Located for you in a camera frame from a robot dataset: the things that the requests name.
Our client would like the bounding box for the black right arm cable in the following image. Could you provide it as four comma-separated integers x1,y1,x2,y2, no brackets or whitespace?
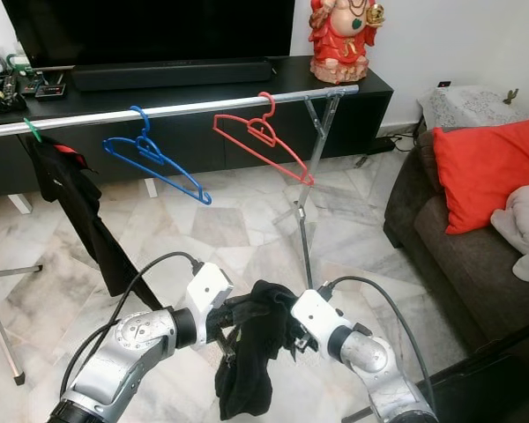
317,276,437,411

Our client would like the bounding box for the green plastic hanger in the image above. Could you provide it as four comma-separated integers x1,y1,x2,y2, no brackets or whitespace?
25,117,43,144

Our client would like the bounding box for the red cushion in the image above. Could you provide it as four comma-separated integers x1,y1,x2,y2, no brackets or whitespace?
432,116,529,234

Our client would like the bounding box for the black TV cabinet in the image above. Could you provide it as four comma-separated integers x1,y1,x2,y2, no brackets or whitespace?
0,57,393,199

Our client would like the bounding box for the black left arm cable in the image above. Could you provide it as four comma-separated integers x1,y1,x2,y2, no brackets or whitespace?
60,251,204,402

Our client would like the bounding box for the side table with lace cloth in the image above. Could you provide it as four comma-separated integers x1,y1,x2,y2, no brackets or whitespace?
419,85,529,131

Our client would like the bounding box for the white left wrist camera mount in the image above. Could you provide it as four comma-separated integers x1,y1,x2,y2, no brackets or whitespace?
185,262,235,325

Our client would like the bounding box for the blue plastic hanger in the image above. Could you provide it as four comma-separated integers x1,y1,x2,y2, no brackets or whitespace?
102,106,212,206

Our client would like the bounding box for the black soundbar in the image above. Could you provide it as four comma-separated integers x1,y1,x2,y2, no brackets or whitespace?
72,60,274,92

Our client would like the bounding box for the black flat television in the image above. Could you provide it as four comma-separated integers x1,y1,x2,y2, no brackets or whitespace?
2,0,296,67

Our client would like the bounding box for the red plastic hanger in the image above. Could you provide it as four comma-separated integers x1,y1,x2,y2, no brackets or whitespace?
213,92,316,186

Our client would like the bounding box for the tape roll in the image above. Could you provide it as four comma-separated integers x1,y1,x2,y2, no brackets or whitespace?
0,84,27,114

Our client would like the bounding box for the dark brown fabric sofa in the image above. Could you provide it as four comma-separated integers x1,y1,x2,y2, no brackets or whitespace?
382,132,529,353

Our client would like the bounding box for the black shirt with red collar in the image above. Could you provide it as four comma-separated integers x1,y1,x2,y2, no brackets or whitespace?
25,134,155,309

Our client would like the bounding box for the silver metal clothes rack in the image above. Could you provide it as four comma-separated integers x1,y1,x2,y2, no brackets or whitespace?
0,84,361,387

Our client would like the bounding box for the red laughing Buddha statue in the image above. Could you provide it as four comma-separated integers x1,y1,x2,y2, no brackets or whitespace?
309,0,386,85

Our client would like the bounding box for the grey seal plush toy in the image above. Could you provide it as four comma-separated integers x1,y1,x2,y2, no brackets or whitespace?
492,185,529,283

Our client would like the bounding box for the black folding chair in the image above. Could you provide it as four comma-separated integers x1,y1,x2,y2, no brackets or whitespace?
339,339,529,423

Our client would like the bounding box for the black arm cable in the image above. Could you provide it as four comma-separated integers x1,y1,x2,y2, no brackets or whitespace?
60,251,204,402
317,276,437,411

